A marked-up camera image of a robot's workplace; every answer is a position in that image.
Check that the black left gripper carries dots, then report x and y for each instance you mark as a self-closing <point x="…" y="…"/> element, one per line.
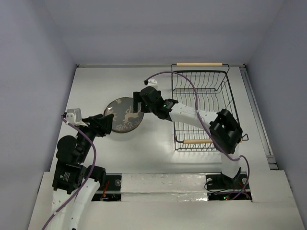
<point x="101" y="125"/>

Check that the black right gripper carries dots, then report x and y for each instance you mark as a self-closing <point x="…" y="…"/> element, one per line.
<point x="142" y="101"/>

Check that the grey patterned plate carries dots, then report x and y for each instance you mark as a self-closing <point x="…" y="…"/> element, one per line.
<point x="124" y="118"/>

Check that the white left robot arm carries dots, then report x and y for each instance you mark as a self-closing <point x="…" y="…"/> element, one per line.
<point x="76" y="176"/>

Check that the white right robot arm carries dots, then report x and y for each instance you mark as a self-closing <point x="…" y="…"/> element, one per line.
<point x="221" y="127"/>

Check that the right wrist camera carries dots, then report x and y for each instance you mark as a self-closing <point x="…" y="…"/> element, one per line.
<point x="151" y="82"/>

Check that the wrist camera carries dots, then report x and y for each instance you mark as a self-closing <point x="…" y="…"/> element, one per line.
<point x="151" y="82"/>
<point x="74" y="117"/>

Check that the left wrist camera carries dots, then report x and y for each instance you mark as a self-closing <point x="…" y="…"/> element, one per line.
<point x="74" y="117"/>

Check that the black wire dish rack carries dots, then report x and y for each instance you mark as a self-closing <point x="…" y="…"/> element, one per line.
<point x="214" y="94"/>

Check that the aluminium rail on table edge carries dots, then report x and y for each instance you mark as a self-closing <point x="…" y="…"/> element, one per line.
<point x="258" y="119"/>

